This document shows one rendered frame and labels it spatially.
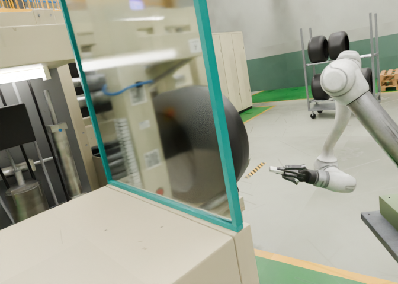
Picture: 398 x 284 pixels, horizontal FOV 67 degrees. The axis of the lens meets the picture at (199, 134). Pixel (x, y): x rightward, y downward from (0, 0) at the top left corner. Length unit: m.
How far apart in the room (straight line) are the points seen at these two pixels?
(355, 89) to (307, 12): 11.51
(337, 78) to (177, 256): 0.96
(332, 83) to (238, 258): 0.88
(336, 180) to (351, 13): 11.00
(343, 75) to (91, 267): 1.08
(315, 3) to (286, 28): 1.31
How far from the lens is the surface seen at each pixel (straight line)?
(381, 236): 1.74
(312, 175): 1.64
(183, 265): 0.55
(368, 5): 12.39
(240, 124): 1.44
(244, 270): 0.65
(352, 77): 1.33
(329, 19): 12.59
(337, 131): 1.65
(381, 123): 1.38
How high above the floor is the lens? 1.59
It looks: 13 degrees down
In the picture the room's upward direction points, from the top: 11 degrees counter-clockwise
